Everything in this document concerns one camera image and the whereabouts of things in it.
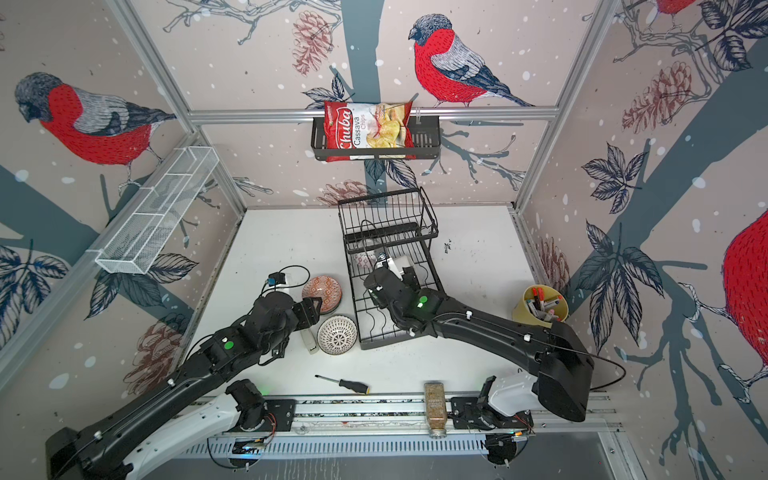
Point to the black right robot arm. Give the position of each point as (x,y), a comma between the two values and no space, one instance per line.
(554,354)

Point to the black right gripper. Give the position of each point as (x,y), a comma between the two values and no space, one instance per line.
(409,281)

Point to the white rectangular block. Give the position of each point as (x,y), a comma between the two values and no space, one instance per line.
(309,340)

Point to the grain filled jar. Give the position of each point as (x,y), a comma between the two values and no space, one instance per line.
(435,409)

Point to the black wire dish rack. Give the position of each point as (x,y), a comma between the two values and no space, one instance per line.
(393,230)

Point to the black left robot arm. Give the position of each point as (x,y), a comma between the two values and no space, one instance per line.
(101,450)

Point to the black wall basket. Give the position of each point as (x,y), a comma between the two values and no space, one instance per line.
(419,139)

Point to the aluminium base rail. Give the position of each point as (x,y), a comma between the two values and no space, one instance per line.
(324,426)

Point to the white maroon sunburst bowl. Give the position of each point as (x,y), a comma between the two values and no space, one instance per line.
(337,335)

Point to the white red patterned bowl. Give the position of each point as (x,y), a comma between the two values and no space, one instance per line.
(364,261)

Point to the yellow cup holder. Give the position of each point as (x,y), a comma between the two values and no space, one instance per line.
(554,308)

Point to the white mesh wall shelf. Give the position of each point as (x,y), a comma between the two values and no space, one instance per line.
(140,239)

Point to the black yellow screwdriver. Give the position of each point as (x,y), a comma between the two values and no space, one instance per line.
(354,386)

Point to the white ceramic bowl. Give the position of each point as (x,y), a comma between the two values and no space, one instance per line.
(405,267)

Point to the red chips bag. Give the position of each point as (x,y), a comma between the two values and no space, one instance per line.
(355,126)

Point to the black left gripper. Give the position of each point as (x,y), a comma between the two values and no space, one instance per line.
(309,311)

